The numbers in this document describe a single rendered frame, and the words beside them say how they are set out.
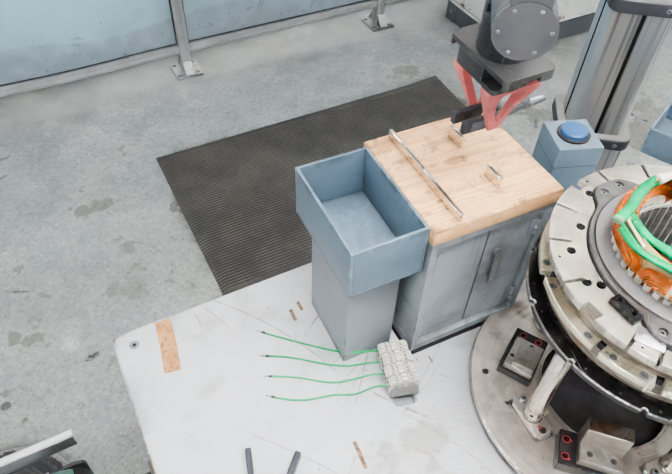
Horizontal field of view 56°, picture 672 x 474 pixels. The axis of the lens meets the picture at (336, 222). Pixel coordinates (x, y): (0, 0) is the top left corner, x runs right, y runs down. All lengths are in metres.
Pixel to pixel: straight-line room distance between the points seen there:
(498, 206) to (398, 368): 0.28
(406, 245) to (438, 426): 0.30
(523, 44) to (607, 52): 0.57
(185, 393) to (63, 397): 1.01
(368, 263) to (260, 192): 1.58
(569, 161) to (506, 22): 0.47
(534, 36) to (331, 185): 0.40
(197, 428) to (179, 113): 1.95
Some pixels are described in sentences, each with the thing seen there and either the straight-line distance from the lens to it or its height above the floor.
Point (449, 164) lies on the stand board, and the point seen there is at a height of 1.07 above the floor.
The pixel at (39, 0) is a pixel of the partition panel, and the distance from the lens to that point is 2.72.
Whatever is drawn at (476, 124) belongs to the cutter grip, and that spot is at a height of 1.19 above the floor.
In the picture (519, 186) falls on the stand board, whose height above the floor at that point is 1.06.
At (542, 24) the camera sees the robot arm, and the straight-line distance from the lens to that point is 0.58.
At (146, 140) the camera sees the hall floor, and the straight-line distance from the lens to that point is 2.63.
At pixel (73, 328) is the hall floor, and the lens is 2.08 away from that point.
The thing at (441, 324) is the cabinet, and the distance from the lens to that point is 0.99.
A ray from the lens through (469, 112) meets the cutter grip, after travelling 0.75.
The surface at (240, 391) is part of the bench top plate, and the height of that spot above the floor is 0.78.
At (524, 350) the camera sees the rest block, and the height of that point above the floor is 0.84.
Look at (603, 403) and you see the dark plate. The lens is 1.04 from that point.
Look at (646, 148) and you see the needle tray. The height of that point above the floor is 1.03.
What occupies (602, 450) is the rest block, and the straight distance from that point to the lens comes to 0.94.
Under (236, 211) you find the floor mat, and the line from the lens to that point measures 2.25.
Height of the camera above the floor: 1.62
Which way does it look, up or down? 47 degrees down
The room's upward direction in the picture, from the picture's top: 3 degrees clockwise
